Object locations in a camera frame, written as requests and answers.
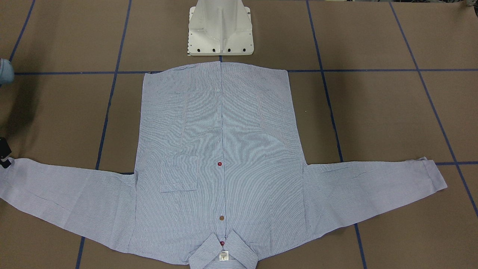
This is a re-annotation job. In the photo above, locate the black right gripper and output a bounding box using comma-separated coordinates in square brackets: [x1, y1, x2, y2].
[0, 137, 12, 168]

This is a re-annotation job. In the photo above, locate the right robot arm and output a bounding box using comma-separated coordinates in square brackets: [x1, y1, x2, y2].
[0, 58, 14, 168]

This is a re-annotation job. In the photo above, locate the light blue striped shirt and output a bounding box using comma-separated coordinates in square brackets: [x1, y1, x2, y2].
[1, 62, 447, 269]

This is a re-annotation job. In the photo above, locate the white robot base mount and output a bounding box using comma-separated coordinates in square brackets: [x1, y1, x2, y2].
[187, 0, 254, 56]

